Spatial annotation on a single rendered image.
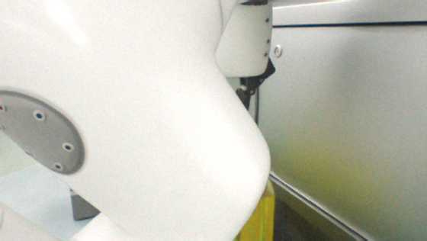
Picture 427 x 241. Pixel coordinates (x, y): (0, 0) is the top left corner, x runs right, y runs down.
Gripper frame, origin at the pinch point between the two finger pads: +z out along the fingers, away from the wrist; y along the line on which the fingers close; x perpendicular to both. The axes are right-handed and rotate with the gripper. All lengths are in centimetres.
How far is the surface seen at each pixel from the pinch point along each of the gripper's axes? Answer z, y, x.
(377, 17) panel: -15.2, -13.0, 9.9
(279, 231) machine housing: 29.6, -15.8, 0.6
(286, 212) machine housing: 25.1, -16.7, 0.1
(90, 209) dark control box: 51, 19, -40
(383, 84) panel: -8.3, -13.7, 13.4
